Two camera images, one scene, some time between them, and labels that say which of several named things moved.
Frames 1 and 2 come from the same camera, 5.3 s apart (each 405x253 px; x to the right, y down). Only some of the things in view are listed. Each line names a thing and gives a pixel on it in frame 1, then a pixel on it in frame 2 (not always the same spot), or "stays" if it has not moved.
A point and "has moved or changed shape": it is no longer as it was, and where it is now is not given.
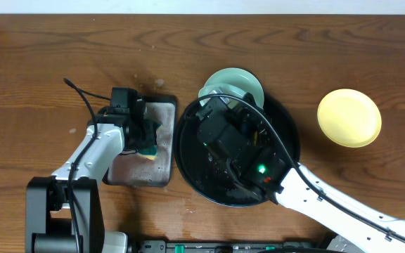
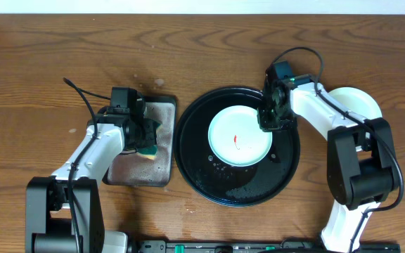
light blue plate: (239, 79) has moved or changed shape
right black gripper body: (249, 126) -> (270, 119)
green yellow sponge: (150, 152) stays
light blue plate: (207, 89) -> (356, 101)
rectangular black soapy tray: (136, 169) stays
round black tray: (207, 174) stays
